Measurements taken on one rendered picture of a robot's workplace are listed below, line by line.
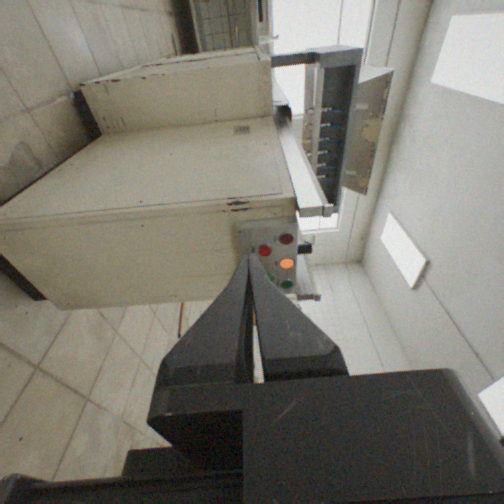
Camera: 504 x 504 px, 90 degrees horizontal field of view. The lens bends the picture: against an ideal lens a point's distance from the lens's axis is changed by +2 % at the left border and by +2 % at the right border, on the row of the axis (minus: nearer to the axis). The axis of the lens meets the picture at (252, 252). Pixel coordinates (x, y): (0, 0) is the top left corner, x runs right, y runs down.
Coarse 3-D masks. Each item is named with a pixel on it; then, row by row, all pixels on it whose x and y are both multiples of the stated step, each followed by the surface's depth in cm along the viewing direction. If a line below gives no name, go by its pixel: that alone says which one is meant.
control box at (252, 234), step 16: (240, 224) 57; (256, 224) 56; (272, 224) 56; (288, 224) 55; (240, 240) 58; (256, 240) 58; (272, 240) 58; (272, 256) 61; (288, 256) 61; (272, 272) 65; (288, 272) 65; (288, 288) 69
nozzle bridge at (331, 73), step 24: (312, 48) 111; (336, 48) 98; (360, 48) 91; (312, 72) 106; (336, 72) 103; (312, 96) 110; (336, 96) 109; (312, 120) 113; (336, 120) 115; (312, 144) 117; (336, 144) 122; (312, 168) 125; (336, 168) 129; (336, 192) 132
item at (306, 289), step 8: (304, 256) 83; (304, 264) 80; (304, 272) 78; (304, 280) 75; (312, 280) 75; (296, 288) 73; (304, 288) 73; (312, 288) 73; (296, 296) 73; (304, 296) 72; (312, 296) 72; (320, 296) 71
